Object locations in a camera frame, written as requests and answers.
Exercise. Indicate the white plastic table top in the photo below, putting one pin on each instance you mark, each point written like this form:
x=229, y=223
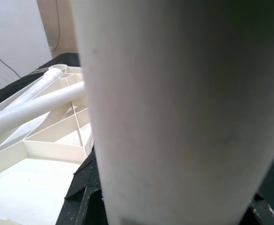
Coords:
x=22, y=187

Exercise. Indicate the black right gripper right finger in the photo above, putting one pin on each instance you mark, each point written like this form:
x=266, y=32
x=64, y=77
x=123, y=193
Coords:
x=261, y=215

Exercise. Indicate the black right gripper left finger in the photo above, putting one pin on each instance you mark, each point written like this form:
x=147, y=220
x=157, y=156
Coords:
x=85, y=206

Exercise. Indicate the white plastic table leg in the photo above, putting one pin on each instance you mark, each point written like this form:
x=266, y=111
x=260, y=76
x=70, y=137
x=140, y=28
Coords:
x=174, y=105
x=45, y=80
x=66, y=92

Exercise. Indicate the black tablecloth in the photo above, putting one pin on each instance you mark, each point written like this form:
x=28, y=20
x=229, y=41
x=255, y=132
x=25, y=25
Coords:
x=66, y=59

